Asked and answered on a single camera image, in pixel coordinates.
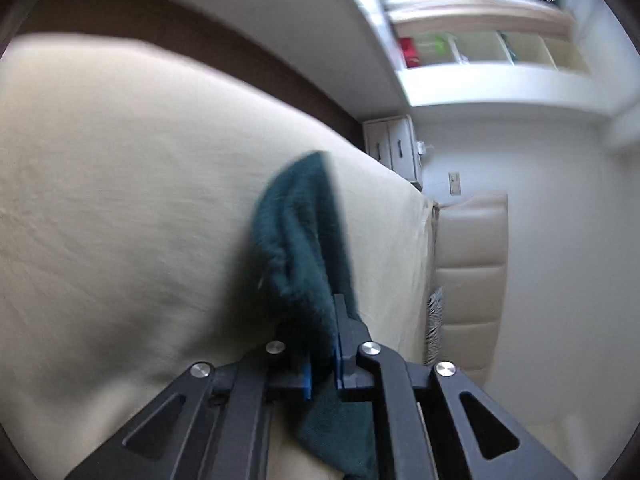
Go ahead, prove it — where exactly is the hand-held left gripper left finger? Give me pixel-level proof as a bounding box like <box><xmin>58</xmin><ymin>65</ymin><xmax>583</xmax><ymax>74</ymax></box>
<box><xmin>65</xmin><ymin>341</ymin><xmax>314</xmax><ymax>480</ymax></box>

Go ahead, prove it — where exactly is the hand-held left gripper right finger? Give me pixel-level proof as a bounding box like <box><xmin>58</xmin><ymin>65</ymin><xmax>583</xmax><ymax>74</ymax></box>
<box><xmin>333</xmin><ymin>293</ymin><xmax>577</xmax><ymax>480</ymax></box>

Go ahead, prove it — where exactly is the dark green knit sweater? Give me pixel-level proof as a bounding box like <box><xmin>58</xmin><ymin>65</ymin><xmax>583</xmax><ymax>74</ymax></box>
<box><xmin>248</xmin><ymin>151</ymin><xmax>379</xmax><ymax>480</ymax></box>

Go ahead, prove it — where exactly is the striped cushion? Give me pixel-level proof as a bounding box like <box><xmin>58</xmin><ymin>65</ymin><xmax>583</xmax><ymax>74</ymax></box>
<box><xmin>424</xmin><ymin>286</ymin><xmax>445</xmax><ymax>367</ymax></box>

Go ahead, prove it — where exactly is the beige padded headboard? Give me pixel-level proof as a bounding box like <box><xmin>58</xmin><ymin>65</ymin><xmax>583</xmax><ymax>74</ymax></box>
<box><xmin>429</xmin><ymin>192</ymin><xmax>510</xmax><ymax>387</ymax></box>

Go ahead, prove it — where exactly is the white nightstand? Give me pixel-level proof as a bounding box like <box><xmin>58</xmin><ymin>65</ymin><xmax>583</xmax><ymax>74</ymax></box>
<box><xmin>362</xmin><ymin>115</ymin><xmax>425</xmax><ymax>191</ymax></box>

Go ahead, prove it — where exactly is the beige bed sheet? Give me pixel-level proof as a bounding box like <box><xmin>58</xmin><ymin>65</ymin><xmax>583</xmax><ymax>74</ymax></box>
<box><xmin>0</xmin><ymin>32</ymin><xmax>441</xmax><ymax>480</ymax></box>

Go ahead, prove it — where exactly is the red item on shelf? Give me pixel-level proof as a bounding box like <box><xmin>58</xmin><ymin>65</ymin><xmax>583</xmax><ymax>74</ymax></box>
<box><xmin>400</xmin><ymin>37</ymin><xmax>422</xmax><ymax>68</ymax></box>

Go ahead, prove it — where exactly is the white cubby shelf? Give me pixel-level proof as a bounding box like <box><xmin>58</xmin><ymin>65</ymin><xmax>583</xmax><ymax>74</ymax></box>
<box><xmin>396</xmin><ymin>30</ymin><xmax>591</xmax><ymax>74</ymax></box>

